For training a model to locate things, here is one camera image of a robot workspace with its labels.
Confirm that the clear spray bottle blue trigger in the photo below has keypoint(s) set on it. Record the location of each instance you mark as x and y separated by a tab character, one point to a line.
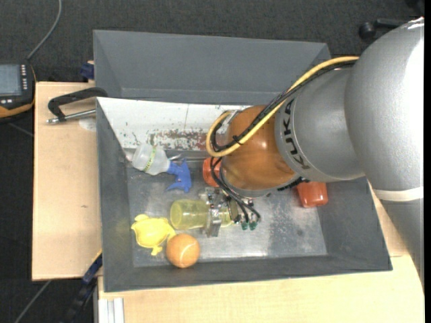
151	158

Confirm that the orange rounded block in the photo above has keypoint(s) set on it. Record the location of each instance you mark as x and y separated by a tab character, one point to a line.
313	195

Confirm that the yellow fish-shaped toy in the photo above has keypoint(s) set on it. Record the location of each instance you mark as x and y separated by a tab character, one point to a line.
151	232

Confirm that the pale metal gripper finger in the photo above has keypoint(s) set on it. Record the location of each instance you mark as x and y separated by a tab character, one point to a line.
215	198
212	222

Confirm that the orange ball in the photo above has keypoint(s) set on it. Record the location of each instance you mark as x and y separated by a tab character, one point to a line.
182	251

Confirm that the grey metal bin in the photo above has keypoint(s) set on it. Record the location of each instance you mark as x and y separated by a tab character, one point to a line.
208	66

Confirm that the clear yellow plastic cup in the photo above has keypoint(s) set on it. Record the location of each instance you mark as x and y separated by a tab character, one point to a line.
188	214

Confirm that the orange round container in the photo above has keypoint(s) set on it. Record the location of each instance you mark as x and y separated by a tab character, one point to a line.
208	173

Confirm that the pale wood board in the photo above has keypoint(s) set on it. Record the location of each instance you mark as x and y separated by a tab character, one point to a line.
64	180

